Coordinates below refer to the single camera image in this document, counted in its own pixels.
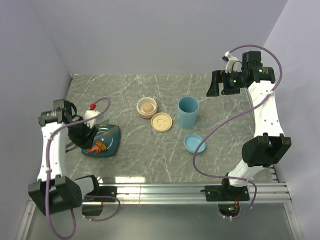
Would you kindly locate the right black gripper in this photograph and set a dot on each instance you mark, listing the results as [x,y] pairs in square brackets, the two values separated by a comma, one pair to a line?
[219,76]

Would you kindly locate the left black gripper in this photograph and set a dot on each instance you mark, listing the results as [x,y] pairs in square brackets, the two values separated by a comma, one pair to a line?
[85,141]

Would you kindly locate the metal serving tongs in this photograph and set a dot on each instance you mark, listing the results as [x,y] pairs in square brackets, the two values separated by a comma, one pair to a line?
[102,138]

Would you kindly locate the blue tall cup container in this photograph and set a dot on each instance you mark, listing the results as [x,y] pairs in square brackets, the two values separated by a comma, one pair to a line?
[187,110]

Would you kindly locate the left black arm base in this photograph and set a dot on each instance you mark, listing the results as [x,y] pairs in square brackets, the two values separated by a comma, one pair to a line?
[94,203]

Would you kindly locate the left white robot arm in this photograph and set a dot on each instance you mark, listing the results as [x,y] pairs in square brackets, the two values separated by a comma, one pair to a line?
[54,191]

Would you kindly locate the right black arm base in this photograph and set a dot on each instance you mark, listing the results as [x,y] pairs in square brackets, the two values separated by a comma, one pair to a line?
[229,198]

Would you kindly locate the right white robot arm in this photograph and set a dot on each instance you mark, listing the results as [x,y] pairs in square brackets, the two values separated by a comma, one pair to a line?
[269,143]

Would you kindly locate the red shrimp piece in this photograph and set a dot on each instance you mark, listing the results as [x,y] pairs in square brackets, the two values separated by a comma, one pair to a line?
[95,149]

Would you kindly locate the orange fried food piece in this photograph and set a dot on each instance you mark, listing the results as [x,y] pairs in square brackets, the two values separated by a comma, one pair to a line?
[100,146]

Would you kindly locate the teal square plate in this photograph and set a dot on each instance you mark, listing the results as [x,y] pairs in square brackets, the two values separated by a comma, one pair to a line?
[110,135]

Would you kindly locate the blue round lid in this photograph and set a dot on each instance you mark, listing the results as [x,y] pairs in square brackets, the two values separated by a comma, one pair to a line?
[191,142]

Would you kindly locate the pink white bowl container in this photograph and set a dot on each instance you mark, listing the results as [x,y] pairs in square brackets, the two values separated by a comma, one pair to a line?
[140,111]

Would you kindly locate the beige round lid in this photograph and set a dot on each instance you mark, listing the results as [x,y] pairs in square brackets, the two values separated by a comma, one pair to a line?
[161,122]

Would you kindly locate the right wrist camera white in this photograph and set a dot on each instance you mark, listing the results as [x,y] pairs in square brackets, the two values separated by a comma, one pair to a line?
[232,62]

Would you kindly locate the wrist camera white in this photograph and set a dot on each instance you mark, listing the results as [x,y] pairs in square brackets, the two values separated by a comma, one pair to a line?
[90,116]
[232,62]

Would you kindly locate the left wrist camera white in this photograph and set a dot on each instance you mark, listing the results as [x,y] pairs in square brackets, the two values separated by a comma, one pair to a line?
[90,116]

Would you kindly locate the aluminium mounting rail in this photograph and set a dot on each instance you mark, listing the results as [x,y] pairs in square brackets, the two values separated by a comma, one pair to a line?
[158,181]

